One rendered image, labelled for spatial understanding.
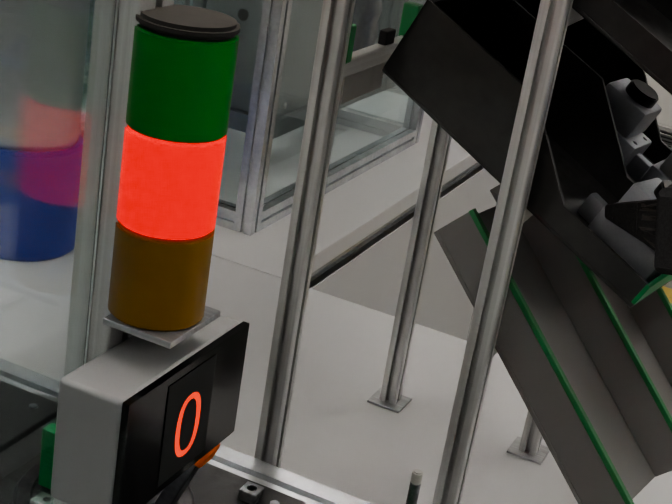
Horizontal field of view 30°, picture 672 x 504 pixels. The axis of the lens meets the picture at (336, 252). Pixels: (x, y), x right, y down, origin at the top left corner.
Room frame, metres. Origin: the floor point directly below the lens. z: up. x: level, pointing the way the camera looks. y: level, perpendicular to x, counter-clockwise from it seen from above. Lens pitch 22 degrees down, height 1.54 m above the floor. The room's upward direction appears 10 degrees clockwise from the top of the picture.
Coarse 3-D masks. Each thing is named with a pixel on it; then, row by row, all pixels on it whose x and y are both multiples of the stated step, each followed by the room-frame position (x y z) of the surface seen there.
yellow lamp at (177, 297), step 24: (120, 240) 0.57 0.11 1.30; (144, 240) 0.57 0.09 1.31; (168, 240) 0.57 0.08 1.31; (192, 240) 0.57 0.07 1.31; (120, 264) 0.57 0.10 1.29; (144, 264) 0.57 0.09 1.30; (168, 264) 0.57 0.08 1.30; (192, 264) 0.57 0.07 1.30; (120, 288) 0.57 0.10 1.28; (144, 288) 0.56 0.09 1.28; (168, 288) 0.57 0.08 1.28; (192, 288) 0.57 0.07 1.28; (120, 312) 0.57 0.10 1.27; (144, 312) 0.56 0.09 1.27; (168, 312) 0.57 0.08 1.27; (192, 312) 0.58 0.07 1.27
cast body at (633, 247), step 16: (640, 192) 0.93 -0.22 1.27; (656, 192) 0.93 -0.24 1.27; (592, 208) 0.96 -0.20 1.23; (592, 224) 0.94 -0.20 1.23; (608, 224) 0.94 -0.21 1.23; (608, 240) 0.93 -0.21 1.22; (624, 240) 0.93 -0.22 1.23; (624, 256) 0.92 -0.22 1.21; (640, 256) 0.92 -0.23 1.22; (640, 272) 0.91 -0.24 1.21; (656, 272) 0.92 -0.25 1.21
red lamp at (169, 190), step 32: (128, 128) 0.58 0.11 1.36; (128, 160) 0.57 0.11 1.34; (160, 160) 0.56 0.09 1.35; (192, 160) 0.57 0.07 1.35; (128, 192) 0.57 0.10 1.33; (160, 192) 0.56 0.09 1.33; (192, 192) 0.57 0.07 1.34; (128, 224) 0.57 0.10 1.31; (160, 224) 0.56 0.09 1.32; (192, 224) 0.57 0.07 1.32
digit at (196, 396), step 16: (208, 368) 0.59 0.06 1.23; (176, 384) 0.56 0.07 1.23; (192, 384) 0.58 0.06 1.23; (208, 384) 0.60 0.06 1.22; (176, 400) 0.57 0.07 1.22; (192, 400) 0.58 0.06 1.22; (208, 400) 0.60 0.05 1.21; (176, 416) 0.57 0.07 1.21; (192, 416) 0.58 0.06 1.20; (208, 416) 0.60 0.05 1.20; (176, 432) 0.57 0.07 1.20; (192, 432) 0.59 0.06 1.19; (176, 448) 0.57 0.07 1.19; (192, 448) 0.59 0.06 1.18; (160, 464) 0.56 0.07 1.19; (176, 464) 0.57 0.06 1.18; (160, 480) 0.56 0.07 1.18
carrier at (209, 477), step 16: (208, 464) 0.92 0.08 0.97; (192, 480) 0.89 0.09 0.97; (208, 480) 0.89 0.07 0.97; (224, 480) 0.90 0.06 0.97; (240, 480) 0.90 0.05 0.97; (192, 496) 0.83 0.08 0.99; (208, 496) 0.87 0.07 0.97; (224, 496) 0.87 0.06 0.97; (272, 496) 0.88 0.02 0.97; (288, 496) 0.89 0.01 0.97
